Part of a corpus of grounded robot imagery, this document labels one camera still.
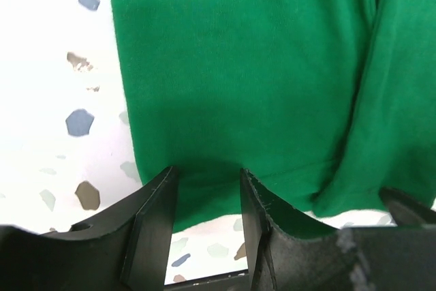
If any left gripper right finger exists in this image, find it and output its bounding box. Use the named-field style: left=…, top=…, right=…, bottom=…
left=240, top=169, right=435, bottom=290

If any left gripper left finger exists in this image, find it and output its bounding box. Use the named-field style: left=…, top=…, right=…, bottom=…
left=1, top=167, right=178, bottom=290

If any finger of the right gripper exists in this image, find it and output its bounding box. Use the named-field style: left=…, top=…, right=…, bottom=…
left=379, top=187, right=435, bottom=226

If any green t shirt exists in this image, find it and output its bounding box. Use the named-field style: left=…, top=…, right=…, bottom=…
left=111, top=0, right=435, bottom=232

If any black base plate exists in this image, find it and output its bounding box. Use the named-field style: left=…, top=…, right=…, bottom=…
left=164, top=270, right=250, bottom=291

